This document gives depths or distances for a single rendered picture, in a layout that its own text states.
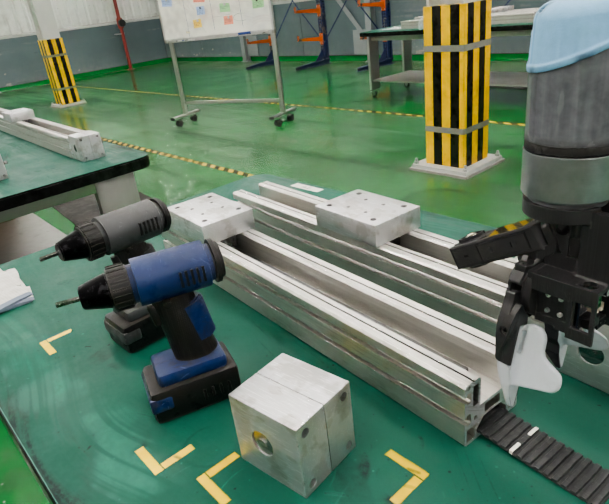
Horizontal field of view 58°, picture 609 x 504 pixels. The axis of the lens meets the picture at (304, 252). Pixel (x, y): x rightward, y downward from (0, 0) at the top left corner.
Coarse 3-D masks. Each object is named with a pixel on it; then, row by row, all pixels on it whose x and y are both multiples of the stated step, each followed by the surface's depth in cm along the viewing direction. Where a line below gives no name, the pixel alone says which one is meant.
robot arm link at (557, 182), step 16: (528, 160) 44; (544, 160) 43; (560, 160) 42; (576, 160) 41; (592, 160) 41; (608, 160) 41; (528, 176) 45; (544, 176) 43; (560, 176) 42; (576, 176) 42; (592, 176) 42; (608, 176) 42; (528, 192) 45; (544, 192) 44; (560, 192) 43; (576, 192) 42; (592, 192) 42; (608, 192) 43; (560, 208) 44; (576, 208) 43
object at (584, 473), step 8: (584, 464) 57; (592, 464) 57; (576, 472) 56; (584, 472) 56; (592, 472) 56; (568, 480) 55; (576, 480) 55; (584, 480) 55; (592, 480) 55; (568, 488) 55; (576, 488) 54; (584, 488) 54; (576, 496) 54
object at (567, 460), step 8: (568, 448) 59; (560, 456) 58; (568, 456) 58; (576, 456) 58; (552, 464) 57; (560, 464) 57; (568, 464) 57; (576, 464) 57; (544, 472) 56; (552, 472) 57; (560, 472) 56; (568, 472) 56; (552, 480) 56; (560, 480) 56
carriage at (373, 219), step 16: (352, 192) 105; (368, 192) 104; (320, 208) 100; (336, 208) 99; (352, 208) 98; (368, 208) 97; (384, 208) 96; (400, 208) 95; (416, 208) 95; (320, 224) 102; (336, 224) 98; (352, 224) 94; (368, 224) 91; (384, 224) 91; (400, 224) 93; (416, 224) 96; (368, 240) 92; (384, 240) 92
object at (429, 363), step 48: (192, 240) 106; (240, 240) 105; (240, 288) 95; (288, 288) 82; (336, 288) 84; (384, 288) 79; (336, 336) 75; (384, 336) 68; (432, 336) 70; (480, 336) 66; (384, 384) 70; (432, 384) 62; (480, 384) 60
